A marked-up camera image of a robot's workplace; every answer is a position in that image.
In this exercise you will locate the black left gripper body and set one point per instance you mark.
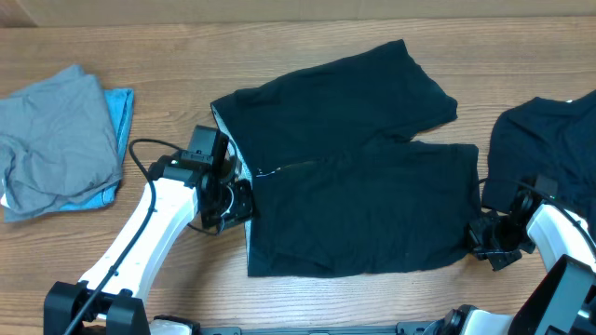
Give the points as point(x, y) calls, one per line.
point(233, 204)

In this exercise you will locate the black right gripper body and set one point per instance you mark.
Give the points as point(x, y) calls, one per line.
point(487, 237)

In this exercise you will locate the black shorts with patterned waistband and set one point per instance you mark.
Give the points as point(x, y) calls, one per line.
point(341, 184)

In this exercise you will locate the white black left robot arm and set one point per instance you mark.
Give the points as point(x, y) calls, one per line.
point(197, 187)

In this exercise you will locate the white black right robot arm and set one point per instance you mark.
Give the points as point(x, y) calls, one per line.
point(564, 300)

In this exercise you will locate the dark navy t-shirt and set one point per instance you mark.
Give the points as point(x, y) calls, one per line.
point(554, 139)

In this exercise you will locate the blue folded garment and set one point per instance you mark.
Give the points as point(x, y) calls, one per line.
point(120, 103)

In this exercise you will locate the grey folded garment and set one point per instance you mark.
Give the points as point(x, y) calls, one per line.
point(58, 145)

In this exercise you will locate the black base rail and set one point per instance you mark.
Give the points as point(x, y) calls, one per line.
point(401, 328)

